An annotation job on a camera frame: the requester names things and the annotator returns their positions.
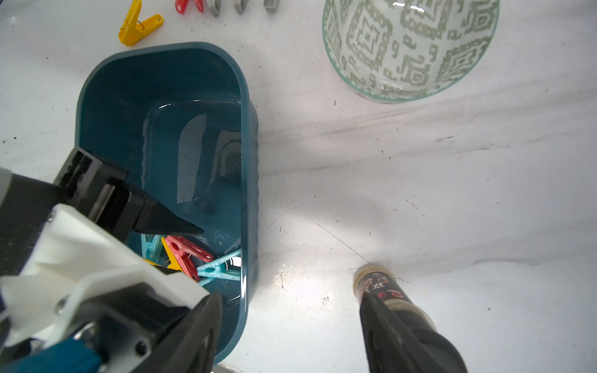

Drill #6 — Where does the red clothespin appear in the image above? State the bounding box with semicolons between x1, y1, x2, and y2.
165;236;215;282
174;0;205;15

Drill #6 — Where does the grey clothespin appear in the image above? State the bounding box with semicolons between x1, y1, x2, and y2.
205;0;222;17
233;0;249;15
264;0;280;13

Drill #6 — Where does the small dark spice jar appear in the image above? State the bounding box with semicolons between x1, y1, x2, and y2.
353;264;437;332

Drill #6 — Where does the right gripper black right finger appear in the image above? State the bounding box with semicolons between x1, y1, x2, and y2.
359;294;468;372

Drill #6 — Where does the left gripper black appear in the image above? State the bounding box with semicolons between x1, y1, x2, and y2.
1;148;204;275

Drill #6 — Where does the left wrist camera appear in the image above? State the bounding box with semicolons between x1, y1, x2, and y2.
1;209;211;372

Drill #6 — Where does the teal clothespin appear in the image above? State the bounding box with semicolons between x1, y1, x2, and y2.
197;249;242;286
141;234;163;264

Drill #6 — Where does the green patterned ceramic bowl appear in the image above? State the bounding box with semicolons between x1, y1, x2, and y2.
322;0;500;104

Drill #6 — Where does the yellow clothespin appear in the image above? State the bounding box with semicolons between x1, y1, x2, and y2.
118;0;164;47
143;236;182;271

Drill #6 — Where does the teal plastic storage box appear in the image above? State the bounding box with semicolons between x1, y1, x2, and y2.
76;42;259;362

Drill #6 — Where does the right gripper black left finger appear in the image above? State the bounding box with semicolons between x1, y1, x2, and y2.
134;292;222;373

